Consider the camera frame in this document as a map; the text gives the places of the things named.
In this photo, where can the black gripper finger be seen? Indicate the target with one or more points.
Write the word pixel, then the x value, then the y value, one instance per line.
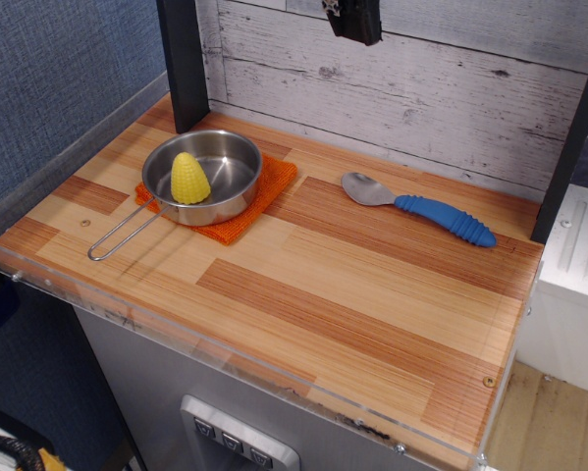
pixel 357 20

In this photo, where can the blue handled metal spoon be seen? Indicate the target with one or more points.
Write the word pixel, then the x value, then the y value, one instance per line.
pixel 368 192

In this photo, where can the orange knitted cloth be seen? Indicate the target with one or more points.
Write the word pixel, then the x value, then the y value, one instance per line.
pixel 276 176

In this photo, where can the small steel saucepan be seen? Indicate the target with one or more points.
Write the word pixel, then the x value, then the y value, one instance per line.
pixel 232 165

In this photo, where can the yellow toy corn cob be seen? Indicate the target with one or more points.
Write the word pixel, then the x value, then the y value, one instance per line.
pixel 189 184

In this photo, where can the clear acrylic table guard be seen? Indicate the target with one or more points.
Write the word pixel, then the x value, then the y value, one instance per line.
pixel 380 307

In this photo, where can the white grooved side counter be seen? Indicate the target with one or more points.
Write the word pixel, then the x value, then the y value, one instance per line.
pixel 553 336

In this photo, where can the silver toy fridge cabinet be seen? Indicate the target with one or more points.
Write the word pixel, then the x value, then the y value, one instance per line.
pixel 149 372

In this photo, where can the grey ice dispenser panel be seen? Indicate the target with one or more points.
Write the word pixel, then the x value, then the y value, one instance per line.
pixel 223 442

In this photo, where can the yellow object bottom left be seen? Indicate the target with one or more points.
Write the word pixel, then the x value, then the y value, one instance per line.
pixel 51 462

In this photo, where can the black vertical post left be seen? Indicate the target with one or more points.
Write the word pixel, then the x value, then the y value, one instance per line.
pixel 184 62

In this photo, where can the black vertical post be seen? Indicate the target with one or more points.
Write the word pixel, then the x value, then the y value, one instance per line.
pixel 564 170
pixel 184 62

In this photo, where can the black vertical post right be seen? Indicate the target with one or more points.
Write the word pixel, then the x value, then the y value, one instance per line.
pixel 564 170

